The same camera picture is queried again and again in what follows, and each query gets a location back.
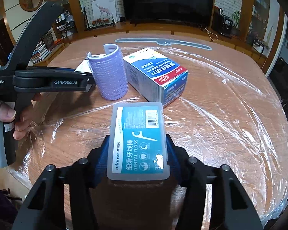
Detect purple hair roller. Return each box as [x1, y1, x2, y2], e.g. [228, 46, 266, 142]
[87, 44, 128, 101]

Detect dental floss box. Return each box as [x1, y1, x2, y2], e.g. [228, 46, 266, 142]
[107, 102, 170, 181]

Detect blue white medicine box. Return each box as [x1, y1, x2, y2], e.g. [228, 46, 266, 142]
[123, 47, 188, 107]

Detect cardboard box with barcode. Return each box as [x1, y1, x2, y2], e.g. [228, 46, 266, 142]
[75, 59, 93, 92]

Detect person's left hand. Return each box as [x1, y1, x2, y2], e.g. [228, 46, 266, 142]
[0, 103, 33, 140]

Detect stack of books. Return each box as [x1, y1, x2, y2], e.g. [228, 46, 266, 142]
[30, 40, 51, 64]

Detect clear plastic table cover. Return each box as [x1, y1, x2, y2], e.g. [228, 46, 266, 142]
[8, 47, 288, 223]

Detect giraffe picture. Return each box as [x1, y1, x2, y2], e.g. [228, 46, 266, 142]
[91, 0, 117, 28]

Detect black coffee machine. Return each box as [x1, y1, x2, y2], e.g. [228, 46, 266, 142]
[212, 6, 233, 38]

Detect potted green plant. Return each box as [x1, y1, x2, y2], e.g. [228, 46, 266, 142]
[231, 11, 241, 36]

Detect black television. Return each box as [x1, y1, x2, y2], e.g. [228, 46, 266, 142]
[123, 0, 214, 28]

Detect white cable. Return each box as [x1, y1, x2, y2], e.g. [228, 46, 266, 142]
[204, 27, 219, 41]

